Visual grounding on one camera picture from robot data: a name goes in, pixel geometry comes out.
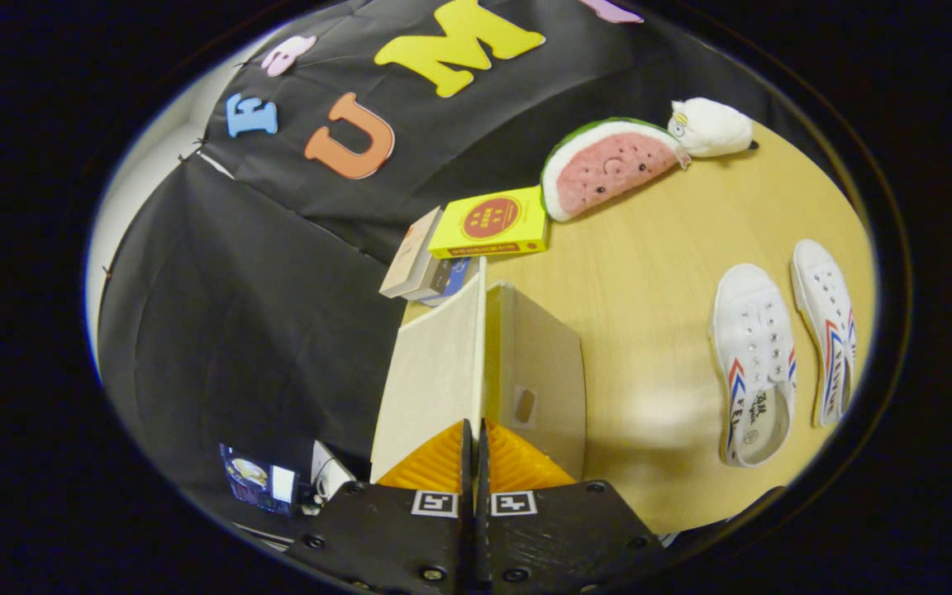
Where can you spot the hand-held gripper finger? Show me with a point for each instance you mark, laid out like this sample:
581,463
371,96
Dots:
466,463
482,463

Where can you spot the beige storage box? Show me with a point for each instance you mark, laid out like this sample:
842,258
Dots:
435,372

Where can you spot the white shoe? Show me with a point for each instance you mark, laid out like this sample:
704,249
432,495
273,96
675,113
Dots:
753,347
825,322

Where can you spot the blue printed box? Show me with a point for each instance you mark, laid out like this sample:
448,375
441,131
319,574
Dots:
257,479

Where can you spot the white printed card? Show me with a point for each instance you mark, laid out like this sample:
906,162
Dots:
329,473

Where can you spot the blue book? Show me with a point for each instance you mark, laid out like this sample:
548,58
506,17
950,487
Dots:
449,277

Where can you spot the yellow book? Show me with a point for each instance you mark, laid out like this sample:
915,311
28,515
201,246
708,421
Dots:
492,219

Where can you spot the watermelon slice plush toy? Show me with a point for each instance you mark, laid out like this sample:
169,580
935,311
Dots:
608,165

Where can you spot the white plush toy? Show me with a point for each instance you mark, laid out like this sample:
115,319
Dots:
711,128

